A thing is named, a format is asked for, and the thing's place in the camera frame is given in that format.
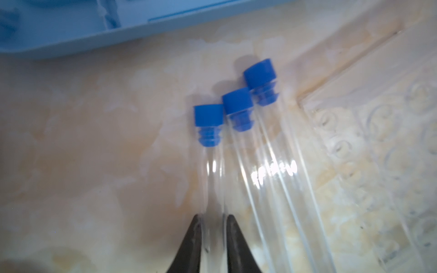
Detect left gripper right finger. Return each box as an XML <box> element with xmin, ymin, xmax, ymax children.
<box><xmin>226</xmin><ymin>215</ymin><xmax>262</xmax><ymax>273</ymax></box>

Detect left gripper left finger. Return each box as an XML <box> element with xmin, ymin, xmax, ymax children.
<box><xmin>167</xmin><ymin>214</ymin><xmax>203</xmax><ymax>273</ymax></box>

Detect blue plastic lid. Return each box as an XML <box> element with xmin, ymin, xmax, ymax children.
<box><xmin>1</xmin><ymin>0</ymin><xmax>277</xmax><ymax>59</ymax></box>

